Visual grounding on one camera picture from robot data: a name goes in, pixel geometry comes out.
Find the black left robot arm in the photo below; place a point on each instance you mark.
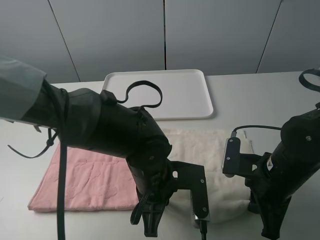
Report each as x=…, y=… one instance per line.
x=95, y=122

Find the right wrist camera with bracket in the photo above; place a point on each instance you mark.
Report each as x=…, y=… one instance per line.
x=239, y=164

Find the cream white terry towel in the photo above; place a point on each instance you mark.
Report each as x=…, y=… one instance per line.
x=228, y=198

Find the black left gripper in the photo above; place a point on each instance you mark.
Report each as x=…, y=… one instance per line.
x=154, y=194

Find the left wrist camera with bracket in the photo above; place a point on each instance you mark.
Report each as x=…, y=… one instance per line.
x=188, y=176

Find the pink terry towel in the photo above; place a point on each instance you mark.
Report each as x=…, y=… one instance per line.
x=94, y=182

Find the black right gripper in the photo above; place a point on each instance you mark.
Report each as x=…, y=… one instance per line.
x=270, y=202

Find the white rectangular plastic tray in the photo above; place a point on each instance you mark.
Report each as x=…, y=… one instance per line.
x=185, y=94

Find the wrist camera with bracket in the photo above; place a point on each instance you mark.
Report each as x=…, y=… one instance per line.
x=239, y=164
x=188, y=176

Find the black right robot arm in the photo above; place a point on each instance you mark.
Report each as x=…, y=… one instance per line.
x=280, y=174

